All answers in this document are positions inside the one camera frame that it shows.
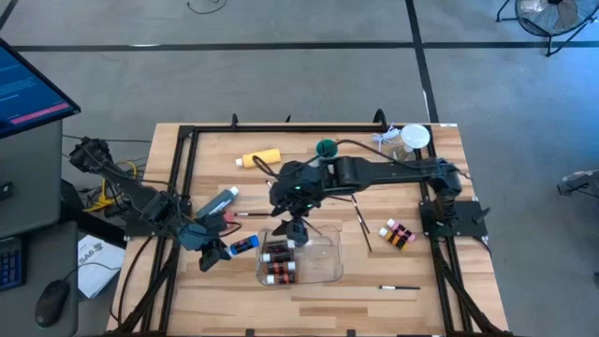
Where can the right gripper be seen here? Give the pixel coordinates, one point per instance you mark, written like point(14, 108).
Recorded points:
point(299, 189)

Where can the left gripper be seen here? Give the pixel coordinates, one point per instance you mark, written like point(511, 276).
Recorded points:
point(199, 235)

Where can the small blue paint bottle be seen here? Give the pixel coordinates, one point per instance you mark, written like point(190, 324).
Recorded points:
point(245, 244)

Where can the grey-blue paint bottle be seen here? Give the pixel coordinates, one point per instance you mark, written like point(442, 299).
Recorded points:
point(217, 202)

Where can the clear plastic bin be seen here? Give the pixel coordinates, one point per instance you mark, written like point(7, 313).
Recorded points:
point(323, 262)

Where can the orange paint bottle black label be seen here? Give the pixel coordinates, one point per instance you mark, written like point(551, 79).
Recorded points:
point(281, 279)

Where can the pink paint bottle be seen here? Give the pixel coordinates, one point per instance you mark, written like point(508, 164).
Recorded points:
point(402, 229)

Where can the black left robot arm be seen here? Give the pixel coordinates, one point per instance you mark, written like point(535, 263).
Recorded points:
point(135, 194)

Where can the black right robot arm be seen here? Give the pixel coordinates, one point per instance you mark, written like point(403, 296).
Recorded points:
point(388, 171)

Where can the large red paint bottle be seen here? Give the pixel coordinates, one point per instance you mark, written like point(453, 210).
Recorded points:
point(229, 216)

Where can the yellow paint bottle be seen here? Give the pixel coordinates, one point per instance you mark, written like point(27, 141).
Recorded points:
point(267, 156)

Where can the teal plastic cup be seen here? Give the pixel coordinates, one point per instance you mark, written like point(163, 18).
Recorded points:
point(327, 146)

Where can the white paper booklet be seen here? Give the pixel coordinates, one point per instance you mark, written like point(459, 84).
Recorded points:
point(98, 276)

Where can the clear jar white lid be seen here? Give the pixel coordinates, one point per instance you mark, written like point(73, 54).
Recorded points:
point(415, 136)

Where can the black computer mouse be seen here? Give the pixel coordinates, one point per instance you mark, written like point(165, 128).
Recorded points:
point(51, 302)

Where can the grey desk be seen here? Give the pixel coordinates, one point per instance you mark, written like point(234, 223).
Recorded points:
point(33, 187)

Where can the black keyboard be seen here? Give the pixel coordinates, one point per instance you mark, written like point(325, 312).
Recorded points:
point(10, 269)

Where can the computer monitor blue screen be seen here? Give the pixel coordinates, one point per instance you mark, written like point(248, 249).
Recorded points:
point(28, 93)

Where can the grey floor device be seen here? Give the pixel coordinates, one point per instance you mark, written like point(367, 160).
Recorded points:
point(582, 180)

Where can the black floor fan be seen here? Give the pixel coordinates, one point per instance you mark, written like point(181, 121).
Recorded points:
point(552, 19)

